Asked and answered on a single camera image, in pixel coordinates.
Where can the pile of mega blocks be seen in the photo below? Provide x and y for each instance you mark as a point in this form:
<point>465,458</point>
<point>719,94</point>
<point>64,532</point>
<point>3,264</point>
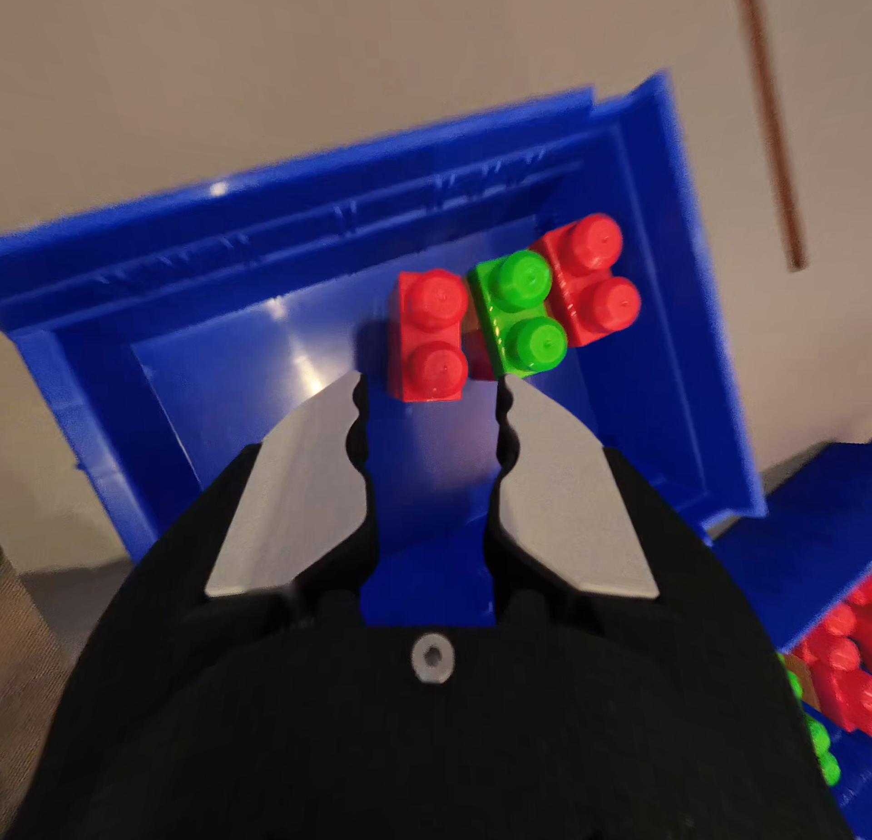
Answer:
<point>838,663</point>

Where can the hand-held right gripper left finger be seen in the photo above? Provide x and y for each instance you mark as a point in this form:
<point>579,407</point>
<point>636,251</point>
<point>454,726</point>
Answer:
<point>286,506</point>

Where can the blue storage bin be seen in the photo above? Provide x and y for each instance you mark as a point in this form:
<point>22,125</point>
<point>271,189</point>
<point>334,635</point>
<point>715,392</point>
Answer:
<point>205,377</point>
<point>804,527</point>

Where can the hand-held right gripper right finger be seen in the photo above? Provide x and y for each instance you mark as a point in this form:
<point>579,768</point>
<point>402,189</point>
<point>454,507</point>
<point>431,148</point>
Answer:
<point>572,506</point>

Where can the green mega block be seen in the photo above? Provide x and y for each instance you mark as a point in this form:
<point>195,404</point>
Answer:
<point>525,315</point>

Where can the red mega block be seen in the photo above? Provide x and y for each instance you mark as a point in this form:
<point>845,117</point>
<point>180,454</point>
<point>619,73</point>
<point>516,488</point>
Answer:
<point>589,281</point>
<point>433,336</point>

